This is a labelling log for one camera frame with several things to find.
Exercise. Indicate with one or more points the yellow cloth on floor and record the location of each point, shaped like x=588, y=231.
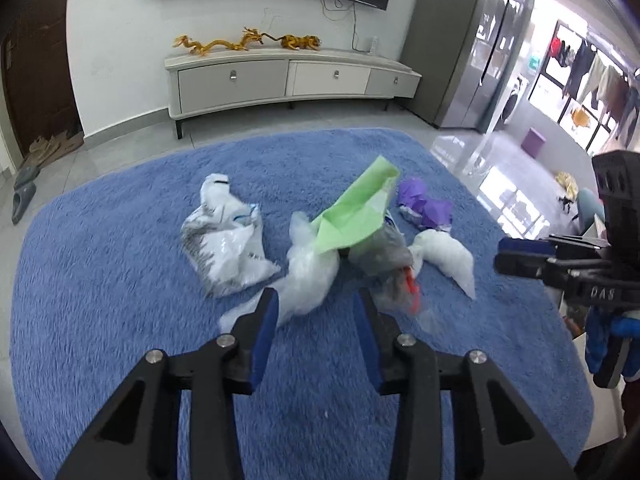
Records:
x=568, y=183

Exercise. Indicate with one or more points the green paper bag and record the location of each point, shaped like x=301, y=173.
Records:
x=359, y=211

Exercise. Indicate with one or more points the white printed plastic bag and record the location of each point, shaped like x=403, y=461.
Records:
x=219, y=210

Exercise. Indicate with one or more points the golden tiger figurine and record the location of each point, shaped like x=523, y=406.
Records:
x=292, y=42

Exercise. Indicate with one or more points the white TV cabinet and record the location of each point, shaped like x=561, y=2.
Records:
x=228, y=80

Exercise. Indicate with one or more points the white power strip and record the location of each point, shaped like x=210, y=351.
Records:
x=374, y=45

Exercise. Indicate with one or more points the purple wrapper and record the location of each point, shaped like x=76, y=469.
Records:
x=420, y=209

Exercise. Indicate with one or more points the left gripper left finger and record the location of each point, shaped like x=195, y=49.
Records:
x=135, y=434

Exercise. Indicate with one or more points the washing machine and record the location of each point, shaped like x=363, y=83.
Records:
x=515, y=92

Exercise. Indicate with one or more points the grey refrigerator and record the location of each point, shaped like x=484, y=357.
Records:
x=460, y=48

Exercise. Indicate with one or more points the right gloved hand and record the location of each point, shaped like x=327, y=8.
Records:
x=612, y=346

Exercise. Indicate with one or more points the brown entrance door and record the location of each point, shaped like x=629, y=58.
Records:
x=36, y=74

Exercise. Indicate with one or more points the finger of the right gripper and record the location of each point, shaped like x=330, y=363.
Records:
x=523, y=246
x=533, y=267

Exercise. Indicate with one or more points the white plastic wad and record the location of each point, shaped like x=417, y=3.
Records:
x=309, y=278

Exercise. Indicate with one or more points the clear plastic wrapper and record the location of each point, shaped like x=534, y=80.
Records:
x=390, y=268

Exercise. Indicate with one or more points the grey slippers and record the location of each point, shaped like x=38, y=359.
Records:
x=24, y=191

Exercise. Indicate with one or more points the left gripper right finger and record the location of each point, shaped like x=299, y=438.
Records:
x=496, y=434

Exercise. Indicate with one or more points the white tissue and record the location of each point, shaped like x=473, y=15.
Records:
x=448, y=255

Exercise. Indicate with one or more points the golden dragon figurine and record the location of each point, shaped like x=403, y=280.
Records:
x=250, y=36

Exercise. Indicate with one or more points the purple stool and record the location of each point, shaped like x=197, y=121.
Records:
x=533, y=143

